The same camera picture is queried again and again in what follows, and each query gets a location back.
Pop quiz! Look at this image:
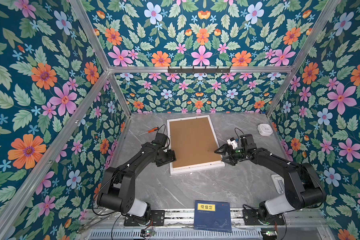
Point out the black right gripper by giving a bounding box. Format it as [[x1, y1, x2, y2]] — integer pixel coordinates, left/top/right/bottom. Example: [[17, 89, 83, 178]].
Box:
[[214, 144, 247, 164]]

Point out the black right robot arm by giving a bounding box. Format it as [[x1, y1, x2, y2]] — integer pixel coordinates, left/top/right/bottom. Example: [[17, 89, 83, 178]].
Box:
[[214, 134, 327, 221]]

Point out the white round device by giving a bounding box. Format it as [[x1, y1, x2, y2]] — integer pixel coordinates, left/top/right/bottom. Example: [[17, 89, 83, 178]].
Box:
[[257, 123, 274, 137]]

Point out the small circuit board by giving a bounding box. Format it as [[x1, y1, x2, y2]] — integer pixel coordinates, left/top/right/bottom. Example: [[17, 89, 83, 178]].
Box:
[[140, 230, 156, 238], [261, 231, 278, 240]]

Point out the white picture frame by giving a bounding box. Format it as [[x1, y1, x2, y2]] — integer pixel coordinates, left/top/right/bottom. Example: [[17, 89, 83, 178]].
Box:
[[166, 114, 226, 176]]

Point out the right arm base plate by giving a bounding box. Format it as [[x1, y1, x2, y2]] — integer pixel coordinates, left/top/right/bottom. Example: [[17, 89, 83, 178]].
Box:
[[242, 206, 286, 226]]

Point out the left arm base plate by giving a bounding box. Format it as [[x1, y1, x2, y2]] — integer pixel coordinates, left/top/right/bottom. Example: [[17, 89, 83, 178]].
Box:
[[124, 210, 166, 227]]

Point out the small circuit board right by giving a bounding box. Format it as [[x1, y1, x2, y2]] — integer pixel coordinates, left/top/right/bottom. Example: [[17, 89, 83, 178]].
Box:
[[261, 231, 278, 240]]

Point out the blue booklet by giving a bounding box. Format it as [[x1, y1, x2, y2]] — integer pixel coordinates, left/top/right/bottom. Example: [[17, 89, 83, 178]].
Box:
[[194, 200, 232, 233]]

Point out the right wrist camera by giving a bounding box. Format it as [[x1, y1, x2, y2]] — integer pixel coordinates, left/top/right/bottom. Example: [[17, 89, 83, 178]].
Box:
[[227, 138, 238, 149]]

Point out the small circuit board left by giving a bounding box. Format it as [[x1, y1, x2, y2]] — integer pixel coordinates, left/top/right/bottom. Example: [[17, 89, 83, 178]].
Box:
[[140, 230, 156, 238]]

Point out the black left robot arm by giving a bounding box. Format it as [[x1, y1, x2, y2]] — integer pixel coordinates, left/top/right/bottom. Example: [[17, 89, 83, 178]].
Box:
[[96, 133, 176, 218]]

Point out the orange handled screwdriver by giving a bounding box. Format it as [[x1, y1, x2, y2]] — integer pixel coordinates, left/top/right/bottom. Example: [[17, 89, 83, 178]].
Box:
[[140, 127, 159, 136]]

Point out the brown frame backing board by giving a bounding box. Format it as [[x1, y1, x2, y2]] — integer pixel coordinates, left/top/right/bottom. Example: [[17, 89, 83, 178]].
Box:
[[167, 115, 225, 175]]

